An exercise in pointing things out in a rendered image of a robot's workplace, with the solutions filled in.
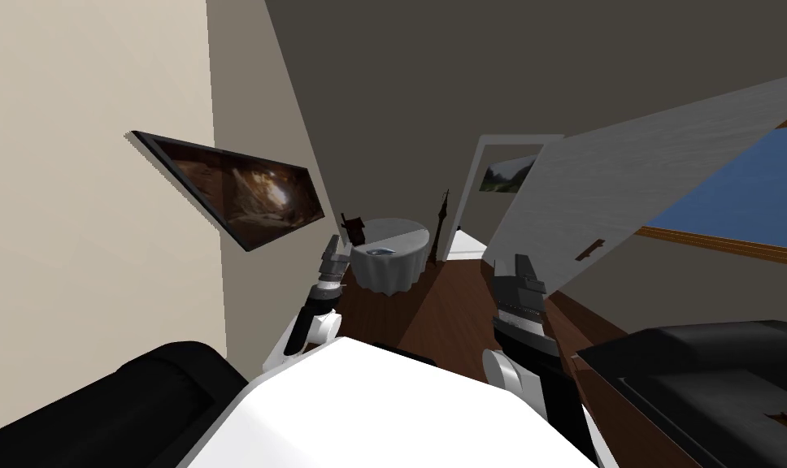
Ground brown door handle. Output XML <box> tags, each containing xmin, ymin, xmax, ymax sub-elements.
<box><xmin>575</xmin><ymin>238</ymin><xmax>607</xmax><ymax>262</ymax></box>

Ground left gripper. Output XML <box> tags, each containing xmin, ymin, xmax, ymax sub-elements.
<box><xmin>316</xmin><ymin>234</ymin><xmax>351</xmax><ymax>291</ymax></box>

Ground dark framed brown picture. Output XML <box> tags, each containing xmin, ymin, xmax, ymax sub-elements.
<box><xmin>128</xmin><ymin>129</ymin><xmax>327</xmax><ymax>254</ymax></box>

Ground grey white door leaf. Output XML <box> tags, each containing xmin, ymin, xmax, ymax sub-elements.
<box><xmin>484</xmin><ymin>71</ymin><xmax>787</xmax><ymax>301</ymax></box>

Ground black sofa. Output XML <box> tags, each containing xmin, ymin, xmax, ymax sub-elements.
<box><xmin>570</xmin><ymin>318</ymin><xmax>787</xmax><ymax>468</ymax></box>

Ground dark wooden chair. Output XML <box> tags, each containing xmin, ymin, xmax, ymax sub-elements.
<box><xmin>339</xmin><ymin>211</ymin><xmax>367</xmax><ymax>248</ymax></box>

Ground round table with grey cloth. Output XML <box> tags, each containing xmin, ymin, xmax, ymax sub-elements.
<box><xmin>348</xmin><ymin>217</ymin><xmax>431</xmax><ymax>299</ymax></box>

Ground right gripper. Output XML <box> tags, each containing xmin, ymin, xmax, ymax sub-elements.
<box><xmin>490</xmin><ymin>253</ymin><xmax>549</xmax><ymax>328</ymax></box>

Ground wooden framed window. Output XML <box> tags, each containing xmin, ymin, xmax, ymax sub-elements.
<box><xmin>633</xmin><ymin>106</ymin><xmax>787</xmax><ymax>270</ymax></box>

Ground green landscape picture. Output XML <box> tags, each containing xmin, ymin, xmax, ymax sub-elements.
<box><xmin>477</xmin><ymin>154</ymin><xmax>539</xmax><ymax>196</ymax></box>

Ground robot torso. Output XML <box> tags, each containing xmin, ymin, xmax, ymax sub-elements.
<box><xmin>177</xmin><ymin>336</ymin><xmax>607</xmax><ymax>468</ymax></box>

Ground dark slender floor stand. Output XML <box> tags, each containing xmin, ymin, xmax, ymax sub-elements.
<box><xmin>427</xmin><ymin>188</ymin><xmax>453</xmax><ymax>265</ymax></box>

